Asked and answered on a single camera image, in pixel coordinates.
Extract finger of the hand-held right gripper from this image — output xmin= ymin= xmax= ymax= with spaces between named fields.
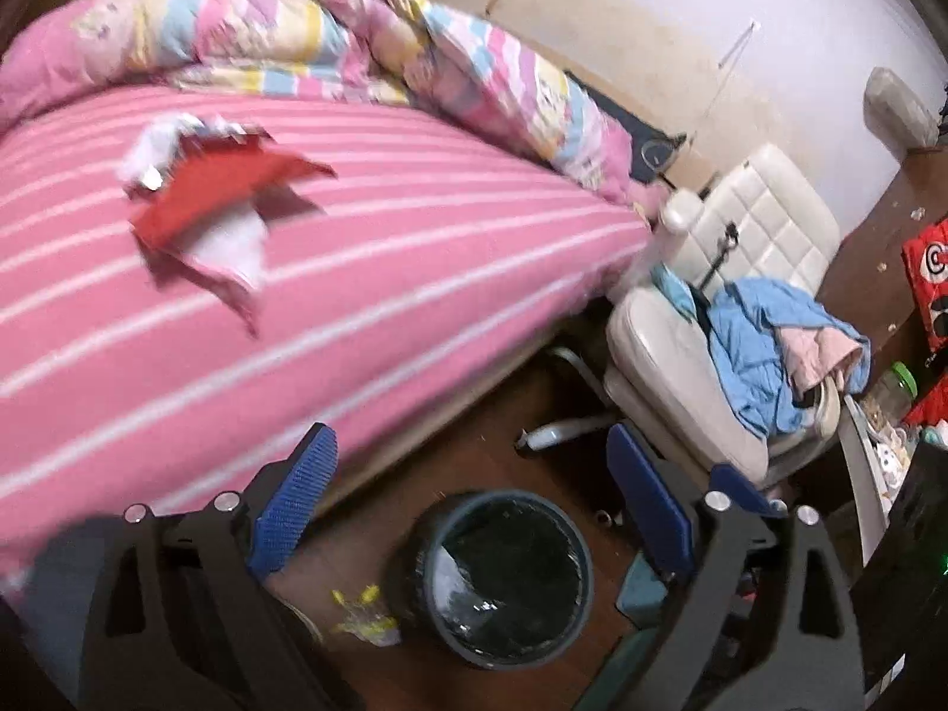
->
xmin=709 ymin=463 xmax=787 ymax=520

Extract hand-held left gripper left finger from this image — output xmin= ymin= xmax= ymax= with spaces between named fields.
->
xmin=78 ymin=422 xmax=342 ymax=711

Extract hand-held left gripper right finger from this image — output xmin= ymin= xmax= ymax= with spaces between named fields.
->
xmin=578 ymin=424 xmax=867 ymax=711

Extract dark round trash bin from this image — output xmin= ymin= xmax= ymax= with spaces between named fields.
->
xmin=400 ymin=490 xmax=595 ymax=671

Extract red cloth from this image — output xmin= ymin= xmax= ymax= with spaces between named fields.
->
xmin=129 ymin=148 xmax=338 ymax=253

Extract white-edged table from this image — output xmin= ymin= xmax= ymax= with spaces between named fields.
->
xmin=840 ymin=392 xmax=948 ymax=564

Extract white patterned cloth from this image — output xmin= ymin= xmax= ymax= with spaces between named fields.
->
xmin=866 ymin=415 xmax=948 ymax=490

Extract light blue clothes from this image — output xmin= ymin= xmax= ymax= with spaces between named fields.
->
xmin=652 ymin=267 xmax=871 ymax=438

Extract small yellow clear wrapper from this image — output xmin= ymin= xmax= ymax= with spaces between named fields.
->
xmin=329 ymin=585 xmax=402 ymax=647

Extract pale pink garment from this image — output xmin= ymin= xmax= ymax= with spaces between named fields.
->
xmin=774 ymin=326 xmax=864 ymax=393

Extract clear jar green lid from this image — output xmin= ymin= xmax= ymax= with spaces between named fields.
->
xmin=863 ymin=361 xmax=920 ymax=423

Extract pink striped bed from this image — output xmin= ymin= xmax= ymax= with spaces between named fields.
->
xmin=0 ymin=81 xmax=653 ymax=586

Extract black rod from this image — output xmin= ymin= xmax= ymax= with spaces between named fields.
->
xmin=696 ymin=222 xmax=742 ymax=297

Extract brown wooden cabinet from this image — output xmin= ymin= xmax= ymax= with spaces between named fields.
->
xmin=815 ymin=155 xmax=948 ymax=416

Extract white padded office chair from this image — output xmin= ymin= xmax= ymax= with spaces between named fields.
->
xmin=514 ymin=144 xmax=845 ymax=527

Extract white pink-edged cloth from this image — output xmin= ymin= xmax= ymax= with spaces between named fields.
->
xmin=148 ymin=203 xmax=271 ymax=334

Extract red printed bag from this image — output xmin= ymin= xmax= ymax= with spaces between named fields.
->
xmin=902 ymin=218 xmax=948 ymax=353

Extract dark blue pillow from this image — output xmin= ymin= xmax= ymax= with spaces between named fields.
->
xmin=563 ymin=70 xmax=688 ymax=186

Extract grey bag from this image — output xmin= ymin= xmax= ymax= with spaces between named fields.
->
xmin=865 ymin=66 xmax=940 ymax=160

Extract pastel striped cartoon quilt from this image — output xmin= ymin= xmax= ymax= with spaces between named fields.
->
xmin=96 ymin=0 xmax=653 ymax=219

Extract pink cartoon pillow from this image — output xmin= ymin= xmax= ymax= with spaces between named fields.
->
xmin=0 ymin=0 xmax=171 ymax=134

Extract white wall cable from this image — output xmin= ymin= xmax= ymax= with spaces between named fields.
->
xmin=717 ymin=18 xmax=760 ymax=68

